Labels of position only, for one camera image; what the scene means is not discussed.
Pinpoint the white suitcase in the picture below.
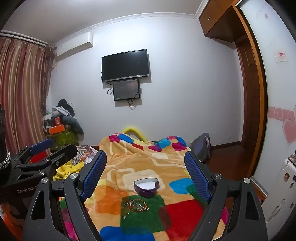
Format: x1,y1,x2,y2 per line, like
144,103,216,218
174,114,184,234
263,154,296,224

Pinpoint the purple heart-shaped tin box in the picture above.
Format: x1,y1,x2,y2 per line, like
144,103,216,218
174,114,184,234
133,177,160,198

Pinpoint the orange box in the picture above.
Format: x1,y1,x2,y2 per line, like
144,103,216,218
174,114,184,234
47,125,66,135

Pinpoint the striped pink curtain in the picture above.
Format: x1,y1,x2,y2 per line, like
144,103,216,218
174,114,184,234
0,32,56,156

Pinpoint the white wardrobe door with hearts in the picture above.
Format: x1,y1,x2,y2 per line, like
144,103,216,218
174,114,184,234
239,0,296,196

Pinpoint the brown wooden door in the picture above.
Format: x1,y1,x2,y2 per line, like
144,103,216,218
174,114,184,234
234,35,261,145

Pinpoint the striped cloth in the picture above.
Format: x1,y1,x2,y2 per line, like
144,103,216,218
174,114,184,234
73,145,99,165

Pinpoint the orange cloth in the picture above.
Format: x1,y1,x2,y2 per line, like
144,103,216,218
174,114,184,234
0,202,25,241

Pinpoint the grey backpack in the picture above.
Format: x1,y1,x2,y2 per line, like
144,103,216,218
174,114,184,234
190,133,211,162

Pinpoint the dark object with silver chain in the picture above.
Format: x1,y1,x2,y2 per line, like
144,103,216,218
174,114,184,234
0,104,12,184

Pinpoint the white paper label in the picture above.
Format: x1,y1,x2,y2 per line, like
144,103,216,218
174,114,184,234
274,49,288,62

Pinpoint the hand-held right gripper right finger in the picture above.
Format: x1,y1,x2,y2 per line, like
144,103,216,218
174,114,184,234
184,151,271,241

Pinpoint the wooden overhead cabinet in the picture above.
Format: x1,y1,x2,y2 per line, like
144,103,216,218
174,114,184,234
198,0,250,42

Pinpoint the colourful patchwork blanket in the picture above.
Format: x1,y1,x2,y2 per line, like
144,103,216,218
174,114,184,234
59,134,230,241

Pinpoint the large black wall television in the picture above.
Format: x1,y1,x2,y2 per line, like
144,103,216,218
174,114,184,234
101,49,151,83

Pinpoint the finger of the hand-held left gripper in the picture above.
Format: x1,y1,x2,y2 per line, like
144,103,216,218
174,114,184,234
10,138,54,168
13,144,78,181

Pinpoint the white air conditioner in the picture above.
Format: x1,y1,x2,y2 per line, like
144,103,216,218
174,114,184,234
56,32,94,60

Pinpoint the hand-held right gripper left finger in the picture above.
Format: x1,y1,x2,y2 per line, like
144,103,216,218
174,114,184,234
22,150,107,241

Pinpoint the yellow foam tube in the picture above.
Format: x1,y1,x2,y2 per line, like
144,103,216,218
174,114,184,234
122,126,147,141

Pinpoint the orange beaded bracelet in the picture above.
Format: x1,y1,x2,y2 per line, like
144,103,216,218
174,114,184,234
129,199,149,213

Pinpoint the yellow cloth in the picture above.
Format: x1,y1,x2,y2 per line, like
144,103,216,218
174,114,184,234
53,160,85,181

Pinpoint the green patterned cloth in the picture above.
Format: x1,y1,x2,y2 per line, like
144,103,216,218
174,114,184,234
47,128,78,150

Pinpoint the pile of clothes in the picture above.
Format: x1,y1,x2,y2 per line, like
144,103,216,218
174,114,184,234
42,99,76,127

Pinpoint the small black wall monitor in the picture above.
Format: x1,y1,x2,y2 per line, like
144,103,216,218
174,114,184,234
112,78,141,101

